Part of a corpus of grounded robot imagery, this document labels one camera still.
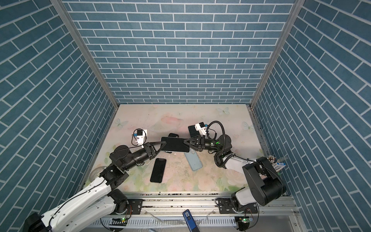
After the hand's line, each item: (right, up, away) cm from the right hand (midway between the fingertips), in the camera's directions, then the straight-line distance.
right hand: (184, 144), depth 69 cm
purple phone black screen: (-17, -19, +18) cm, 31 cm away
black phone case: (-10, 0, +33) cm, 34 cm away
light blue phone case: (+5, -14, +22) cm, 26 cm away
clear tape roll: (-53, -19, +14) cm, 58 cm away
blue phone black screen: (+4, +3, +36) cm, 36 cm away
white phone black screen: (-4, 0, 0) cm, 4 cm away
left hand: (-8, 0, -3) cm, 9 cm away
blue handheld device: (+3, -37, -2) cm, 37 cm away
